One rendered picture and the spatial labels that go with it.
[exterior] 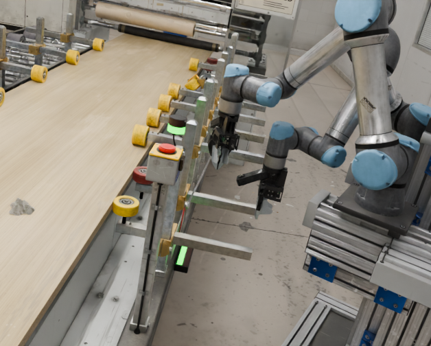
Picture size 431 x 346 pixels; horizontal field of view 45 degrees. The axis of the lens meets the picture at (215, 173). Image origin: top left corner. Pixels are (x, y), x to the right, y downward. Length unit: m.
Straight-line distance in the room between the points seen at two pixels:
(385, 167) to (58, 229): 0.89
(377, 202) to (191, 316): 1.34
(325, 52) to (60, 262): 0.96
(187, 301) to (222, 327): 0.25
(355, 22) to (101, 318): 1.09
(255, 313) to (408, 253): 1.30
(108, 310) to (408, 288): 0.87
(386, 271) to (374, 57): 0.59
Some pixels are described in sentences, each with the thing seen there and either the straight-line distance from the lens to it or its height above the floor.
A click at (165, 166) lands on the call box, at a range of 1.18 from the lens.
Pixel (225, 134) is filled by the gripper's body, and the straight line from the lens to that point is 1.67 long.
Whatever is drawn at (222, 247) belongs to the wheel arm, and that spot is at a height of 0.83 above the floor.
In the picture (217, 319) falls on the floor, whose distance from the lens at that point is 2.67.
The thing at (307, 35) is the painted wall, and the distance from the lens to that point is 10.81.
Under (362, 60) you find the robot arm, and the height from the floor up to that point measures 1.47.
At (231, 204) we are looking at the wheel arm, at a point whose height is 0.86.
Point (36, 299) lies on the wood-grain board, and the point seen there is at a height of 0.90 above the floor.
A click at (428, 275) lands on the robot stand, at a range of 1.57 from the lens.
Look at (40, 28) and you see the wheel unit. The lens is 3.25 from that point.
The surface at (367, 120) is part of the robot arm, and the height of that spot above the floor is 1.32.
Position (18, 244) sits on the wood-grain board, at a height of 0.90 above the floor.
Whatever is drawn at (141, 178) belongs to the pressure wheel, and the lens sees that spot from 1.82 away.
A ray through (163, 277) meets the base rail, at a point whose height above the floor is 0.71.
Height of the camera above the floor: 1.67
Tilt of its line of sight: 23 degrees down
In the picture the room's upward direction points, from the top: 11 degrees clockwise
